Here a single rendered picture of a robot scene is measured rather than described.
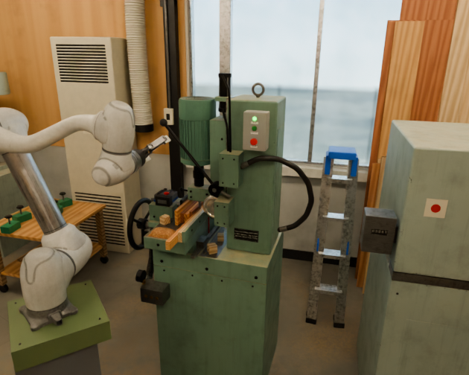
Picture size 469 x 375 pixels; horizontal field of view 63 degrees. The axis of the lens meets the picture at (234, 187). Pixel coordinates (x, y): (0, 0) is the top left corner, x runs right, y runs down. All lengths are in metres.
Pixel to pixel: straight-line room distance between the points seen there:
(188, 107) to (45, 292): 0.96
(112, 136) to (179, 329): 1.16
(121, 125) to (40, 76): 2.60
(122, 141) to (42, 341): 0.81
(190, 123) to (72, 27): 2.07
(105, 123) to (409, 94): 2.13
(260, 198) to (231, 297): 0.50
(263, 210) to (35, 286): 0.98
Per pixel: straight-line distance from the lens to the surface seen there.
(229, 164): 1.64
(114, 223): 3.52
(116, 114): 1.33
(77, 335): 1.70
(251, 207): 1.77
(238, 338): 2.04
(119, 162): 1.38
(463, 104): 3.04
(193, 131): 1.78
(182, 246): 1.77
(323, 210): 2.47
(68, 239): 1.81
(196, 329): 2.10
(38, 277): 1.67
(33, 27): 3.89
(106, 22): 3.50
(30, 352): 1.70
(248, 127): 1.61
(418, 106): 2.97
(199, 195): 1.92
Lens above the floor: 1.72
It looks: 20 degrees down
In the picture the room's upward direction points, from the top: 1 degrees clockwise
